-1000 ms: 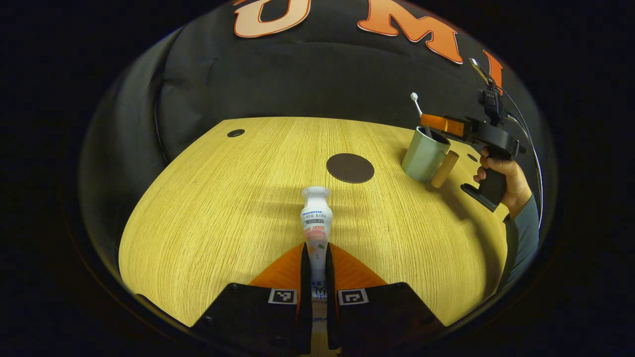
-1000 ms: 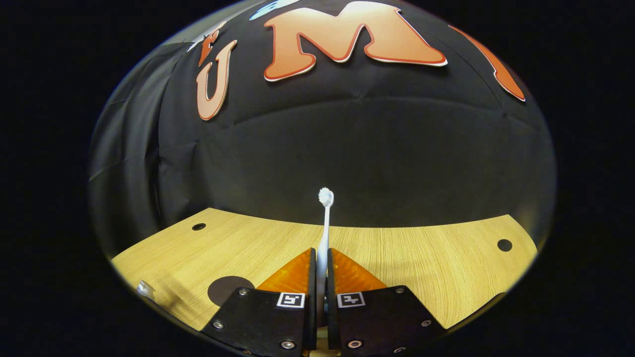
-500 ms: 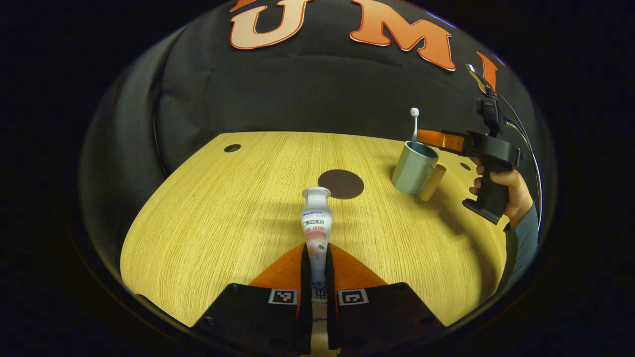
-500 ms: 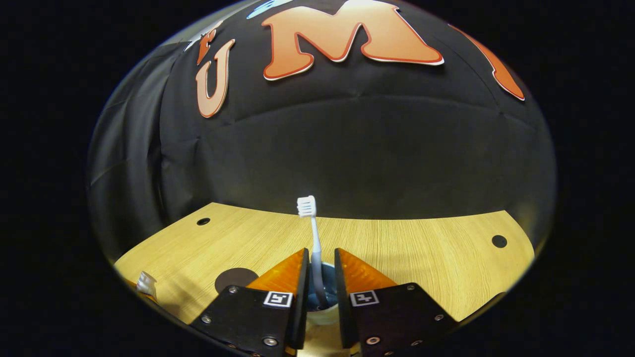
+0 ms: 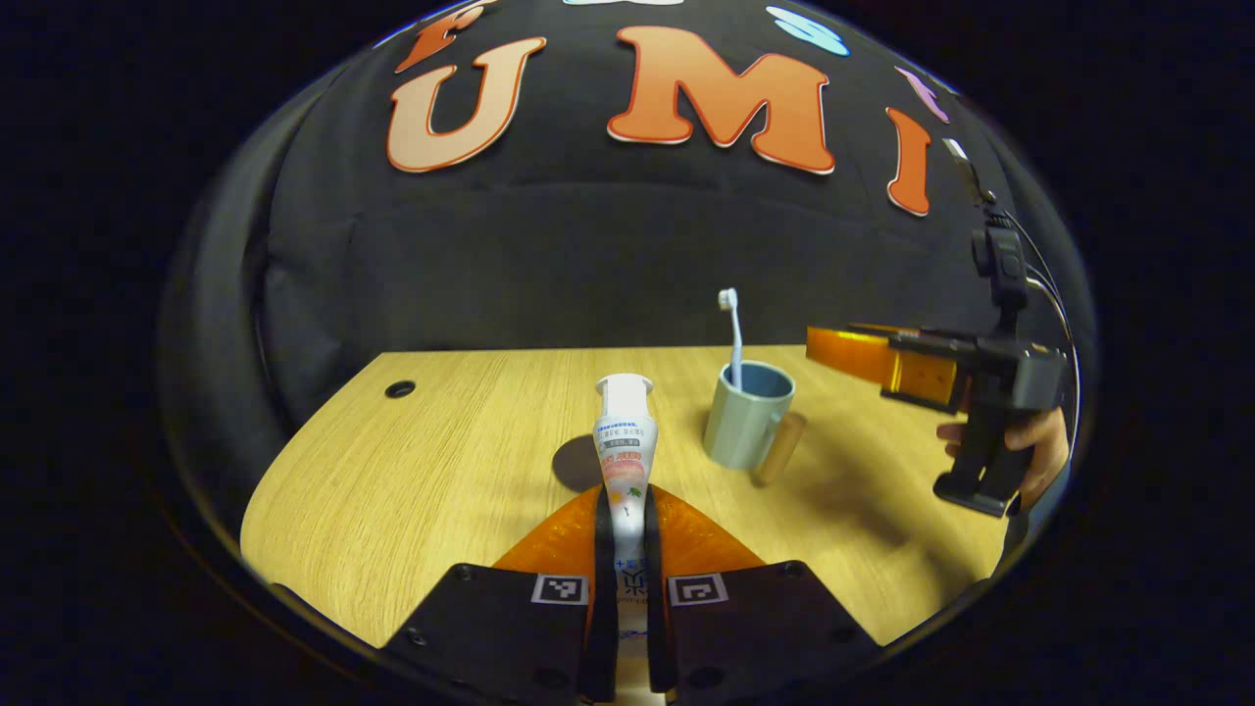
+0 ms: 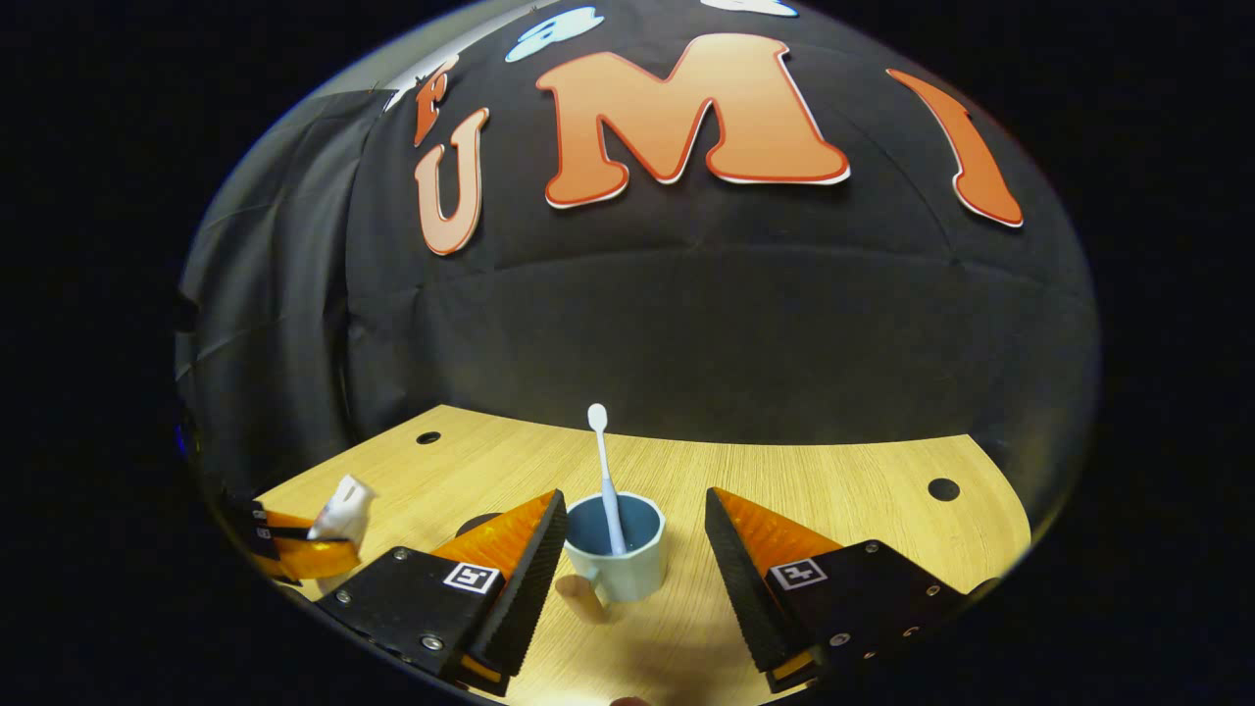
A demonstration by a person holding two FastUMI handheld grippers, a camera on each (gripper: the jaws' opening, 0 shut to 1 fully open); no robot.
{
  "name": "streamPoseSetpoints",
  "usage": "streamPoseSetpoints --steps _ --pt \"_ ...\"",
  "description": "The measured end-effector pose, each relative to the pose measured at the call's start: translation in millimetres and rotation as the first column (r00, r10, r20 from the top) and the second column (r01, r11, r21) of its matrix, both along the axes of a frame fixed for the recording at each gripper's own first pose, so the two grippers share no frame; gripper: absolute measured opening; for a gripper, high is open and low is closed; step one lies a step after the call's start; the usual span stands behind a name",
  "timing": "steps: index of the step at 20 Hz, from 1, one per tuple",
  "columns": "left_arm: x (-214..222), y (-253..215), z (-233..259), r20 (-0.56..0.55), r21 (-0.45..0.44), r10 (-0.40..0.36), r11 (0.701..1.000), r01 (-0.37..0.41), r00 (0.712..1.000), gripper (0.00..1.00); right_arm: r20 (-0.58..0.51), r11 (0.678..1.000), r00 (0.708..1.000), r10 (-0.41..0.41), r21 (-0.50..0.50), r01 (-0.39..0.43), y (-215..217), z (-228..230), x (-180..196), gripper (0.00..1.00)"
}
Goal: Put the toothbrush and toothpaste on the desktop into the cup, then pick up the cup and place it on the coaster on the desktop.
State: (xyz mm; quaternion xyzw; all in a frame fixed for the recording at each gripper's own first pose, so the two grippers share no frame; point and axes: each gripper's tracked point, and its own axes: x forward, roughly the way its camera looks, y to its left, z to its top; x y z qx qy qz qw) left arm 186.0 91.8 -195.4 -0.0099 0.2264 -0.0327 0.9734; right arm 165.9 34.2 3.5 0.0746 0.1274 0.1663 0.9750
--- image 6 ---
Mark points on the white toothbrush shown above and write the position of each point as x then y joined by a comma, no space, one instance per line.
608,480

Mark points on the white toothpaste tube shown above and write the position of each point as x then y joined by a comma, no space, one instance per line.
345,505

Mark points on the dark brown round coaster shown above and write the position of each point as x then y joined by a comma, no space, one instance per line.
476,522

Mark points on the pale green cup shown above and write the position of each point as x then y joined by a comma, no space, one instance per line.
637,574

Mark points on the wooden desktop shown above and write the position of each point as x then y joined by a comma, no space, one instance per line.
833,480

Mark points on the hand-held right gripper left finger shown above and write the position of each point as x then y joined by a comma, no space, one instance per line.
525,588

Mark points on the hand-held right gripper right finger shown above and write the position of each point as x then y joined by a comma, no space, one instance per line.
745,588

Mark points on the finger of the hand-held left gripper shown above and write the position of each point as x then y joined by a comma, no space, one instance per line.
314,559
284,522

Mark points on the black backdrop cloth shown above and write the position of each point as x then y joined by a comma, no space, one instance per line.
686,333

